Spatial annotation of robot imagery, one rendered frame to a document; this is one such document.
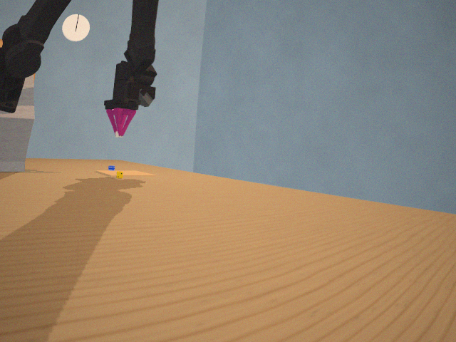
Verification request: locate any orange mat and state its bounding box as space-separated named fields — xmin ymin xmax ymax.
xmin=96 ymin=170 xmax=157 ymax=177

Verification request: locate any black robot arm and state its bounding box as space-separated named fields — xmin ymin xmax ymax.
xmin=0 ymin=0 xmax=159 ymax=113

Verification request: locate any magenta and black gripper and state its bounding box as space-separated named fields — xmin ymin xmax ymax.
xmin=104 ymin=80 xmax=141 ymax=136

